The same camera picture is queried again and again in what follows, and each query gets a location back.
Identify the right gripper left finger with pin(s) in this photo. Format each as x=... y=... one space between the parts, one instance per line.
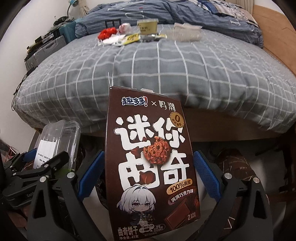
x=57 y=211

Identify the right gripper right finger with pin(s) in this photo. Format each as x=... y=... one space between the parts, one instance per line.
x=242 y=209

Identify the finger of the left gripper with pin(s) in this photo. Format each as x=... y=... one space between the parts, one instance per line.
x=20 y=161
x=48 y=168

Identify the clear plastic food container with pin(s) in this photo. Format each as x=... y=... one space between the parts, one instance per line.
x=55 y=138

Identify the brown cookie box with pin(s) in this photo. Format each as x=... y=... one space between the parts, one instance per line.
x=151 y=181

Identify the white tissue paper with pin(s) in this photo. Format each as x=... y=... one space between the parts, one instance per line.
x=115 y=40

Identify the yellow rice cracker packet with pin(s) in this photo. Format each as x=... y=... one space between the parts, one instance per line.
x=130 y=39

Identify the black wet wipe packet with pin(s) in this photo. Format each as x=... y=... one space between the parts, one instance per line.
x=152 y=37

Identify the bubble wrap sheet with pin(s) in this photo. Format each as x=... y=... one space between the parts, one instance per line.
x=184 y=32

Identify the brown patterned trouser leg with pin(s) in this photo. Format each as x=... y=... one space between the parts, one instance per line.
x=238 y=167

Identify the grey checked bed sheet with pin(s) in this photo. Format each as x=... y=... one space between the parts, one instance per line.
x=217 y=72

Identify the grey suitcase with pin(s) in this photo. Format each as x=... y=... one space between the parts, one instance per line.
x=35 y=58

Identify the teal suitcase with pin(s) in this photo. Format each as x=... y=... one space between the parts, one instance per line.
x=68 y=31

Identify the white red plastic bag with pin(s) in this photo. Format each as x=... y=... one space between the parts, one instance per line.
x=125 y=29

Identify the beige left curtain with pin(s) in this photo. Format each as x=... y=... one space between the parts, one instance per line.
x=83 y=8

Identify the blue striped duvet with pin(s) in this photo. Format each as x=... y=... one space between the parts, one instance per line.
x=168 y=13

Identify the blue desk lamp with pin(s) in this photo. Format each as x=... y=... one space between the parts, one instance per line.
x=72 y=3

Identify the yellow yogurt cup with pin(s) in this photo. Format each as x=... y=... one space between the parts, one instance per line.
x=148 y=26

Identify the wooden headboard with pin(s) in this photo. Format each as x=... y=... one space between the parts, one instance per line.
x=278 y=34

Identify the patterned pillow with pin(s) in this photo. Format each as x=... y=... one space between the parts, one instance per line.
x=224 y=8

